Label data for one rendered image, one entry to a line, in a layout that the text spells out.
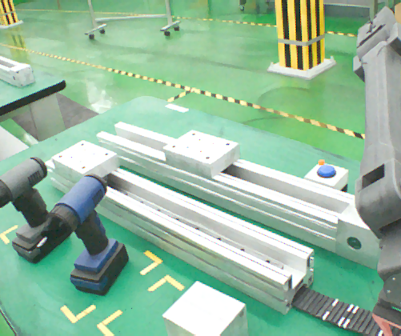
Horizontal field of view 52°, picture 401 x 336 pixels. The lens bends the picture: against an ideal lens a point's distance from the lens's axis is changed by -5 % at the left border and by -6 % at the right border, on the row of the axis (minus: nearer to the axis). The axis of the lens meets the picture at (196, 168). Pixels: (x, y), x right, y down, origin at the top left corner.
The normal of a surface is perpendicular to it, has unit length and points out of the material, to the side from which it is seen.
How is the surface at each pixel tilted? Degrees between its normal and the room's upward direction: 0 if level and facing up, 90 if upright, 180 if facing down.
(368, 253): 90
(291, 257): 90
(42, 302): 0
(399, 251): 43
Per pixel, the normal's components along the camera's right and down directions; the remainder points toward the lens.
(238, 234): -0.67, 0.46
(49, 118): 0.66, 0.30
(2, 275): -0.14, -0.85
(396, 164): 0.52, -0.45
